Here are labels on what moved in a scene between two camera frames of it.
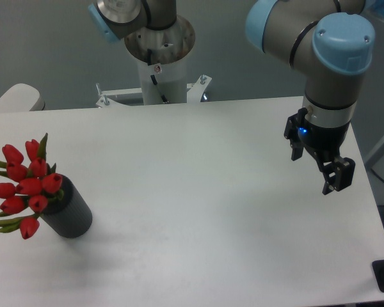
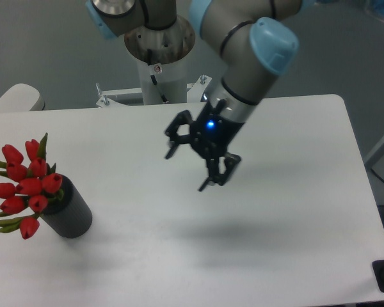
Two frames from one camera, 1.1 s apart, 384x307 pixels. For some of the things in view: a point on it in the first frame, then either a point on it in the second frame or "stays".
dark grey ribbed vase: x=69 y=217 stays
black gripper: x=326 y=142 to x=210 y=135
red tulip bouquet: x=35 y=184 stays
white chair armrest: x=20 y=97 stays
